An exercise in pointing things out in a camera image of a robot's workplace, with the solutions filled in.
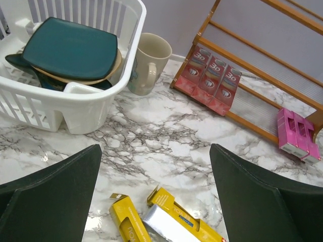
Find beige ceramic mug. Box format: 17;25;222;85
127;33;172;96

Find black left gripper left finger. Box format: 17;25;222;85
1;144;102;241

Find white plastic dish basket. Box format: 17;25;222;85
1;1;146;135

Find black spatula in basket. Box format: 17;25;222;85
5;53;67;91

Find pink Curaprox box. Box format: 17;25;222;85
292;112;309;158
301;119;321;164
277;108;297;154

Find yellow Curaprox box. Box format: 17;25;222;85
109;193;151;242
142;188;225;241

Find orange wooden shelf rack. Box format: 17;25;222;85
179;1;322;143

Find teal square plate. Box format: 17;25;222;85
22;17;122;82

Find silver toothpaste box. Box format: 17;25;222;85
143;204;200;241

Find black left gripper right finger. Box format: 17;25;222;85
209;144;322;241

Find red Muesrgtei toothpaste box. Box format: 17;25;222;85
207;65;242;116

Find red 3D toothpaste box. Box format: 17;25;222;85
192;56;227;105

